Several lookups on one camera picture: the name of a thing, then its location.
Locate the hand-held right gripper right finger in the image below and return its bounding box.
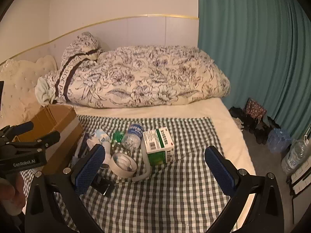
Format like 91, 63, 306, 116
204, 146, 285, 233

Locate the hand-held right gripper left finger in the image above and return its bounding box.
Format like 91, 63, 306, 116
24, 144, 114, 233

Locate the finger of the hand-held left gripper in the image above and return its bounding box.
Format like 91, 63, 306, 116
0, 121, 35, 137
10, 130, 61, 151

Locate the brown cardboard box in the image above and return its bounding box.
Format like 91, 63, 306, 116
12, 105, 85, 175

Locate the small black shiny object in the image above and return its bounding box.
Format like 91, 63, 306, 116
93, 175, 115, 197

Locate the round white plug-in device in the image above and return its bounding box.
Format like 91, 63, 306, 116
110, 152, 138, 178

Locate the light blue tissue packet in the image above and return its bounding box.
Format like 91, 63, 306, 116
93, 129, 111, 142

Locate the green snack packet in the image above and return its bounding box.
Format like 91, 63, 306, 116
112, 130, 127, 146

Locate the crushed clear plastic bottle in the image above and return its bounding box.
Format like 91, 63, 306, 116
121, 123, 144, 151

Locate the green and white medicine box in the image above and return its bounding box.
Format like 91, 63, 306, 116
142, 127, 175, 167

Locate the person's left hand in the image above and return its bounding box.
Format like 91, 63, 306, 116
0, 173, 26, 217

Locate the light green towel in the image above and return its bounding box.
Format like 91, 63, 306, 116
35, 79, 59, 103

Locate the cream tufted headboard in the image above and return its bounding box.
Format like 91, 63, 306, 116
0, 55, 58, 136

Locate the green checked cloth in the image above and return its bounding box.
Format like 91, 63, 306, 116
21, 114, 246, 233

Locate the pile of dark shoes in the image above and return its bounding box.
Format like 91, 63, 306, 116
230, 107, 280, 144

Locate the blue wrapped bottle pack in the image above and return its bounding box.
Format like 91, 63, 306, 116
267, 128, 292, 154

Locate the patterned gift bag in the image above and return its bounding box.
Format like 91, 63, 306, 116
244, 98, 267, 124

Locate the large clear water bottle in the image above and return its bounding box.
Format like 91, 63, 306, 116
281, 138, 311, 175

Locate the floral pillow with brown stripes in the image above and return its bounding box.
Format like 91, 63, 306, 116
55, 31, 105, 103

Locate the white slatted object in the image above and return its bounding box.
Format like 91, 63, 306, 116
290, 163, 311, 195

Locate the floral duvet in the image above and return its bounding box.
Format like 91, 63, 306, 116
36, 45, 231, 108

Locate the teal curtain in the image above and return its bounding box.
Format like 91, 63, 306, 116
197, 0, 311, 139

